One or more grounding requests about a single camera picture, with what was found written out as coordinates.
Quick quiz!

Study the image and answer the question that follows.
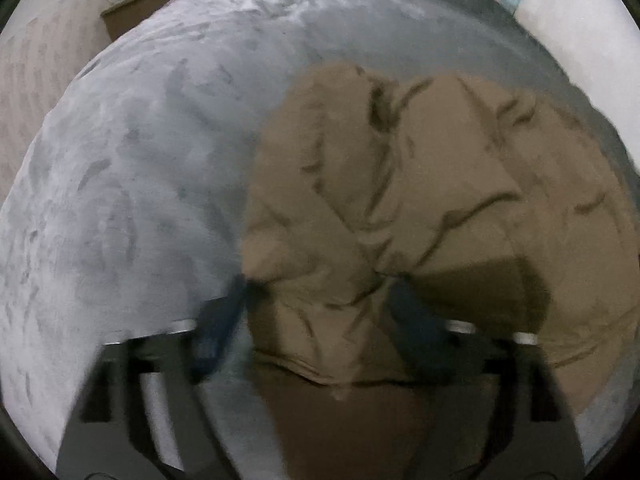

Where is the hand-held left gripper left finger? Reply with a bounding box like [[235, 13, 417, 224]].
[[55, 275, 249, 480]]

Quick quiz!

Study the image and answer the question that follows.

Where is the grey plush blanket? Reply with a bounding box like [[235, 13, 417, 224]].
[[0, 0, 640, 471]]

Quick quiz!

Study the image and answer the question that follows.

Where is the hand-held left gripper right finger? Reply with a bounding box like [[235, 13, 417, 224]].
[[389, 276, 586, 480]]

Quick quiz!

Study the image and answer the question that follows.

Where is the brown puffer jacket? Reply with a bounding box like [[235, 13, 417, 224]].
[[239, 62, 640, 480]]

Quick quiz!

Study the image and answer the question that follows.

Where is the brown wooden nightstand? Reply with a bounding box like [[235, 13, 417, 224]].
[[100, 0, 208, 43]]

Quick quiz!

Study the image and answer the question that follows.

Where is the white pillow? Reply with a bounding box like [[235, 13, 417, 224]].
[[477, 0, 640, 173]]

